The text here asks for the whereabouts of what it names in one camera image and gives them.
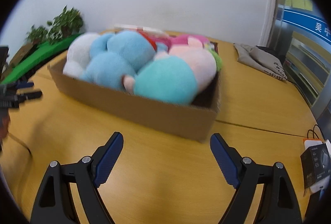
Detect grey canvas tote bag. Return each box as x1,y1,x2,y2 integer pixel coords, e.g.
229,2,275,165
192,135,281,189
233,43,288,81

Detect small black product box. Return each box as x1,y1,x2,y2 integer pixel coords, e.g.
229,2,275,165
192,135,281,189
300,143,330,189

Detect yellow sticky notes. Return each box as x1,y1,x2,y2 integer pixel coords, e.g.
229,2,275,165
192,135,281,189
284,0,313,11

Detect pink bear plush toy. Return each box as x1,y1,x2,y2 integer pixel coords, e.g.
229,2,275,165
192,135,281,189
150,34,209,52

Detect white plush toy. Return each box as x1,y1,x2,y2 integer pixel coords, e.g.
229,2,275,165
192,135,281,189
63,32,100,78

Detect teal and pink plush doll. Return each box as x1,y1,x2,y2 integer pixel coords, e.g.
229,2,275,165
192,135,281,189
122,48,223,105

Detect light blue plush toy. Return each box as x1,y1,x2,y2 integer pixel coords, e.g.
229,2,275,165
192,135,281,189
79,30,157,90

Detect potted green plant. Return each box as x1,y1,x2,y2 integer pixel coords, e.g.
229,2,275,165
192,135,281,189
26,25,48,45
47,6,84,44

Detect brown cardboard box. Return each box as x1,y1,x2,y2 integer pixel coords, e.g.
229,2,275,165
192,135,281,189
48,29,221,142

